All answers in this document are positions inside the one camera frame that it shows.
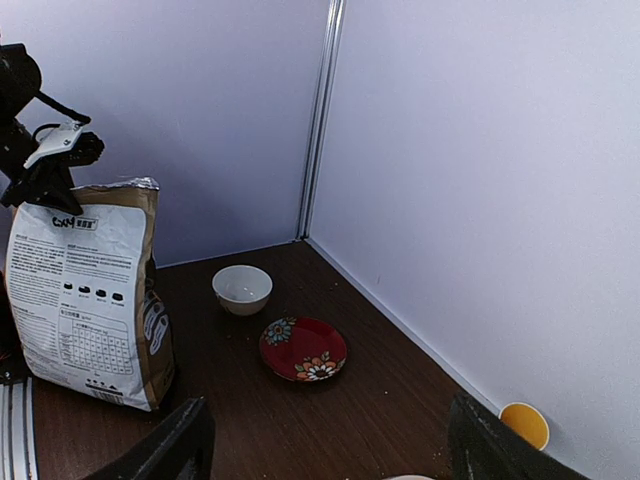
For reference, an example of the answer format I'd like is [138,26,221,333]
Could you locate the white ceramic bowl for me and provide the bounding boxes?
[211,265,273,317]

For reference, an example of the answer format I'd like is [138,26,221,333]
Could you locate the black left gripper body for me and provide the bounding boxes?
[1,160,69,208]

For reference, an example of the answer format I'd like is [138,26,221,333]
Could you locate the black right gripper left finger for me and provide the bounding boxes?
[88,397,215,480]

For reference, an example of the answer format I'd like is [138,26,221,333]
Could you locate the left aluminium wall post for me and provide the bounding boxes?
[296,0,347,241]

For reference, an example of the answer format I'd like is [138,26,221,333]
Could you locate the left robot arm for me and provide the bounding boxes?
[1,43,87,215]

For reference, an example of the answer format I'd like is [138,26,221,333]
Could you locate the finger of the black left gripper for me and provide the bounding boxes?
[50,167,83,215]

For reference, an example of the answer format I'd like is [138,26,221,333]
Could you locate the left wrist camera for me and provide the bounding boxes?
[23,121,105,169]

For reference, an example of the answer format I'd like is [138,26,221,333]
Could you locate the floral mug yellow inside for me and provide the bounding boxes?
[499,402,550,451]

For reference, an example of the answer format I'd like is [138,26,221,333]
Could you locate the small patterned cup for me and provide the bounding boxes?
[258,317,348,383]

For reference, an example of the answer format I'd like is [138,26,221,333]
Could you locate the pink double pet bowl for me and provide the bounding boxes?
[383,474,434,480]

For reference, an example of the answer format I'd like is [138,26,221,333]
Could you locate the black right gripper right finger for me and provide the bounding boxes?
[448,393,587,480]

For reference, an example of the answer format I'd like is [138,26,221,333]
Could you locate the aluminium front rail frame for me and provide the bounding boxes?
[1,377,39,480]

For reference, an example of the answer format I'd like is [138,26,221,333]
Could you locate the brown pet food bag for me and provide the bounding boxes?
[5,177,175,411]

